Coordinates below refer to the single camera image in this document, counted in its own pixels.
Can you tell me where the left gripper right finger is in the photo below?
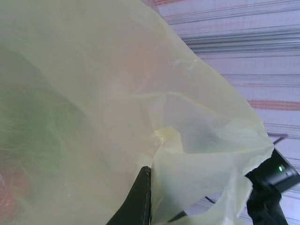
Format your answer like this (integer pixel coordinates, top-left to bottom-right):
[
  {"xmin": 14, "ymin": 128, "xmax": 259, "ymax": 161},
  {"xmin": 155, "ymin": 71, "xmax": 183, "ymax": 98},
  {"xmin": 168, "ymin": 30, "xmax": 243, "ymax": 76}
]
[{"xmin": 167, "ymin": 209, "xmax": 188, "ymax": 222}]

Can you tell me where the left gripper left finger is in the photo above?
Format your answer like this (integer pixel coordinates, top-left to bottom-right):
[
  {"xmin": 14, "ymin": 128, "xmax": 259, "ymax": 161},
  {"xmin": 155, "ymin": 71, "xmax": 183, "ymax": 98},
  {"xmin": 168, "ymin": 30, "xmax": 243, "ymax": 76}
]
[{"xmin": 105, "ymin": 165, "xmax": 152, "ymax": 225}]

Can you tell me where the yellow translucent plastic bag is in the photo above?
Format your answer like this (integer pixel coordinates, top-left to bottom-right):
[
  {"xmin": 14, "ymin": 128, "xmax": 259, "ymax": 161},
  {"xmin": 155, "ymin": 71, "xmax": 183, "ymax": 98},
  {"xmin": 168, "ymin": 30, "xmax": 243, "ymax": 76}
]
[{"xmin": 0, "ymin": 0, "xmax": 274, "ymax": 225}]

